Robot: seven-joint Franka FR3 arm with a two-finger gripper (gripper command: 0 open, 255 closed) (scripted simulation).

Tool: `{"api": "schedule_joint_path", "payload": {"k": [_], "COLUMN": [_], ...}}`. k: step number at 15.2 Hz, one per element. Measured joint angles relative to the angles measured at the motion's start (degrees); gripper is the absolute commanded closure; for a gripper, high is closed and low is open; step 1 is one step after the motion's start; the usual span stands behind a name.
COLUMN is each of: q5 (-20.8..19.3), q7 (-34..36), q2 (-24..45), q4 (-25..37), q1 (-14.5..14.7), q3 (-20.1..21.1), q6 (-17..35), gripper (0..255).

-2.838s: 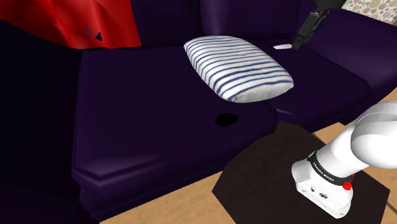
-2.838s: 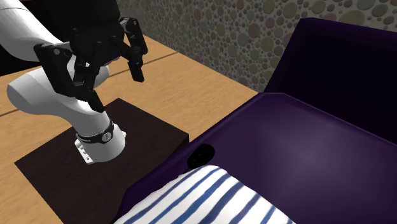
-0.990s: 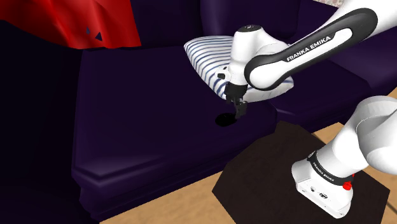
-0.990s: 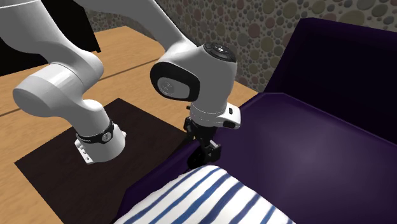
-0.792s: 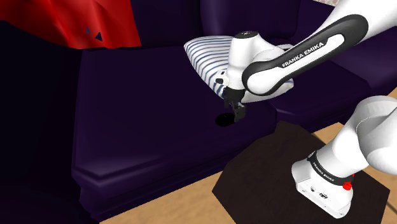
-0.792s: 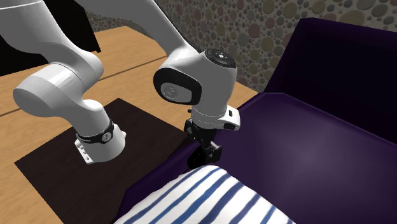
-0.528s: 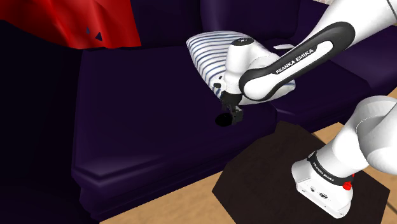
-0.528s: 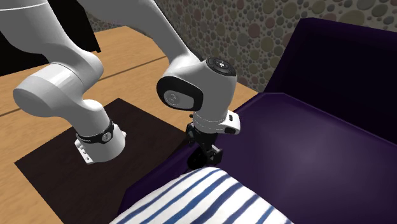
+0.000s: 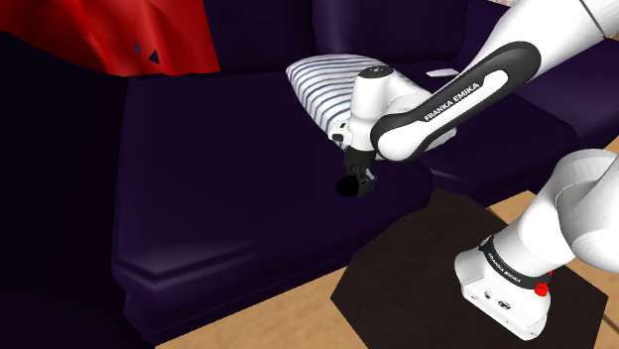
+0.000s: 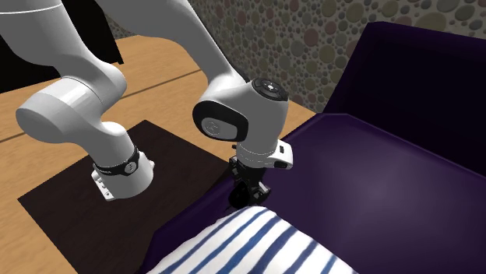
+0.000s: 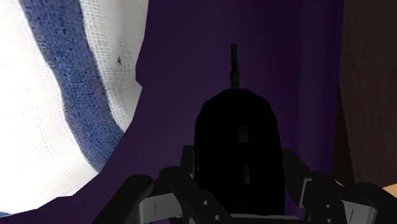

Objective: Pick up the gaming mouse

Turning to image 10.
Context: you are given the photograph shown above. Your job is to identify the dark brown robot stand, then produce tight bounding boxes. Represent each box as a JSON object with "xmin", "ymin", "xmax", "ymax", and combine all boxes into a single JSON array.
[{"xmin": 17, "ymin": 119, "xmax": 231, "ymax": 274}]

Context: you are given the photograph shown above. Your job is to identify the dark purple sofa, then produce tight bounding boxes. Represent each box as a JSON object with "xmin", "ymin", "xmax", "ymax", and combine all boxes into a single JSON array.
[{"xmin": 133, "ymin": 21, "xmax": 486, "ymax": 274}]

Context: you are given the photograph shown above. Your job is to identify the white blue striped pillow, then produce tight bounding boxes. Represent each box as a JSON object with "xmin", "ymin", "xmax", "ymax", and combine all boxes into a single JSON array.
[{"xmin": 146, "ymin": 205, "xmax": 360, "ymax": 274}]

